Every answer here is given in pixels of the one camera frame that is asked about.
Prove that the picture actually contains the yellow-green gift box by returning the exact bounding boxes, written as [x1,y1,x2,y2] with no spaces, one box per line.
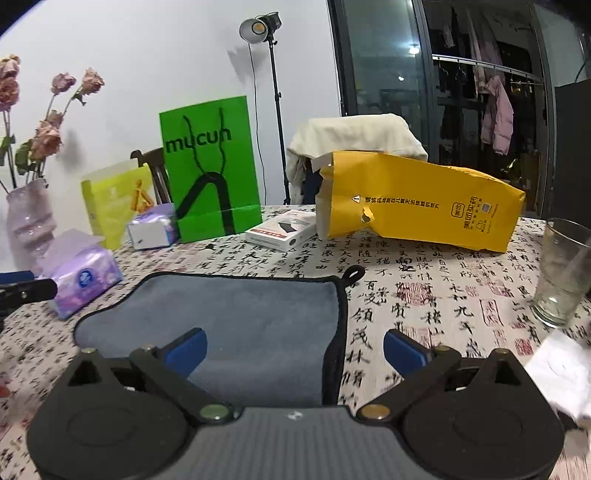
[81,160,156,250]

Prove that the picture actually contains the calligraphy print tablecloth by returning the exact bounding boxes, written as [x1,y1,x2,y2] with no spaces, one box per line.
[0,202,591,480]

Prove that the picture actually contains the dried pink roses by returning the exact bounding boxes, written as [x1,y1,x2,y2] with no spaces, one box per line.
[0,54,106,195]

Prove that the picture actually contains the purple and grey towel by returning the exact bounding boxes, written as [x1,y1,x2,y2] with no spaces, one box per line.
[73,266,365,407]

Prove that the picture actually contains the crumpled white tissue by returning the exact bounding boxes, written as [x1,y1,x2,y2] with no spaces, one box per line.
[525,331,590,427]

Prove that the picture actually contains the black paper bag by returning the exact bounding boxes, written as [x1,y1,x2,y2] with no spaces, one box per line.
[552,79,591,227]

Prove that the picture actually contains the dark wooden chair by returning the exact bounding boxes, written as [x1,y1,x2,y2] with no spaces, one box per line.
[130,148,172,204]

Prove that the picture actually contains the green mucun paper bag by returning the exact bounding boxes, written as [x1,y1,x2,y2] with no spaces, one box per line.
[159,96,262,243]

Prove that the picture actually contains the yellow paper bag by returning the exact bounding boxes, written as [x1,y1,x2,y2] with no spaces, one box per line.
[311,151,526,253]

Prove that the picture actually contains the dark sliding glass door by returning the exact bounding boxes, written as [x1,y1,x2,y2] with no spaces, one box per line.
[327,0,591,218]

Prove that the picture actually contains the pink jacket on rack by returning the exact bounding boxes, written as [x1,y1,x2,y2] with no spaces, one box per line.
[481,75,514,155]

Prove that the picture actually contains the clear drinking glass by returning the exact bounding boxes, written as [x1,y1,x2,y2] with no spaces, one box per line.
[531,218,590,328]

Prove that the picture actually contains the metal clothes rack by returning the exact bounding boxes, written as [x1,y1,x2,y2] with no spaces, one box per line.
[432,54,543,84]

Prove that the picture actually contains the cream cloth on chair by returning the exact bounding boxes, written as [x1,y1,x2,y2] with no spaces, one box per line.
[287,113,429,204]

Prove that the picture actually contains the white flat product box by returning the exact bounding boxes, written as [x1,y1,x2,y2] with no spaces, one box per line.
[245,210,317,252]

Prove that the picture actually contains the studio light on stand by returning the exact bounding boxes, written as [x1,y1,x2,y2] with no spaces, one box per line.
[238,11,290,205]

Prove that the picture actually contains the pink ceramic vase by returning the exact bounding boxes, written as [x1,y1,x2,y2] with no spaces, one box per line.
[7,179,56,275]

